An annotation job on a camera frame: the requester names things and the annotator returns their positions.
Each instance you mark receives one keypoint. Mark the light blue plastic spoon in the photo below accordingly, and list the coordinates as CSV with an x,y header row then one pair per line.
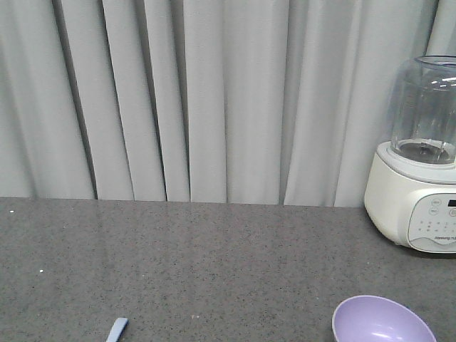
x,y
117,329

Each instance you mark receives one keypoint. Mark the purple plastic bowl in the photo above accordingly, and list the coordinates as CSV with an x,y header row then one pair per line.
x,y
375,318

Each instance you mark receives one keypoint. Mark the grey-white curtain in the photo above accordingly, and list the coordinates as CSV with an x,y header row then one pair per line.
x,y
262,102

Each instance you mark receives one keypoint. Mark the white blender with glass jar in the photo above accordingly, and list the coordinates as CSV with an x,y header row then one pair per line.
x,y
410,192

